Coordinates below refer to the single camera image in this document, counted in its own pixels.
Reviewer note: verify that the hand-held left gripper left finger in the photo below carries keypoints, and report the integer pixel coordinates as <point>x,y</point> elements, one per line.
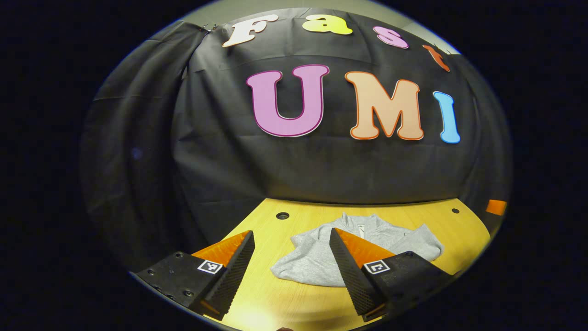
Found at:
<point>232,280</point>

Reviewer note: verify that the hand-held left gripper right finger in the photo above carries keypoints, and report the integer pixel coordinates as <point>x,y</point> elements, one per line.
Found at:
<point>353,280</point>

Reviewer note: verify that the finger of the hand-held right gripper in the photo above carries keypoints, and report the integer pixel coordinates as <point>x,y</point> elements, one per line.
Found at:
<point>496,208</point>

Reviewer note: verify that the grey zip-neck sweatshirt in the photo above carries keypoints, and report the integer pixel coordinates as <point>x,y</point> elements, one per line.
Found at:
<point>312,257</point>

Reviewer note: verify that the black backdrop cloth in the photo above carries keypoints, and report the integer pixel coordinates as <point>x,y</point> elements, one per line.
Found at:
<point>321,165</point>

